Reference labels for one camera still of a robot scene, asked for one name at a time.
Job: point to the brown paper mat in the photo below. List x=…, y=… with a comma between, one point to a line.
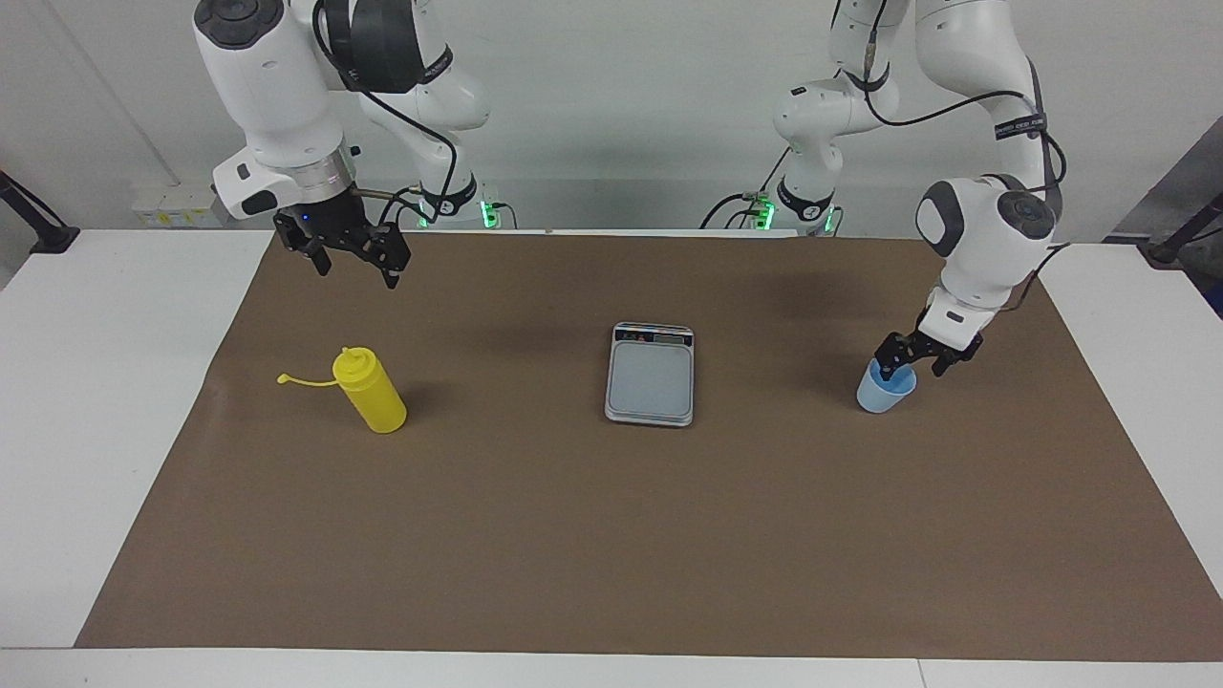
x=611, y=535

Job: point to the yellow squeeze bottle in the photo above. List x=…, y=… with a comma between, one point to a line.
x=377, y=401

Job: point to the silver digital kitchen scale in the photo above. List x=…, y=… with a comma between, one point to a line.
x=650, y=382

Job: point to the black stand clamp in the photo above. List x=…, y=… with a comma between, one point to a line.
x=1170, y=250
x=53, y=237

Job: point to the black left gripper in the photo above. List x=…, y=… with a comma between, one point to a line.
x=941, y=344

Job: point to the light blue plastic cup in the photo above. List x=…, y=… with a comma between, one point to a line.
x=879, y=399

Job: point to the white wall socket strip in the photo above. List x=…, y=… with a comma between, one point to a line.
x=177, y=205

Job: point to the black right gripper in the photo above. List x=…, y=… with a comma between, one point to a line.
x=330, y=222

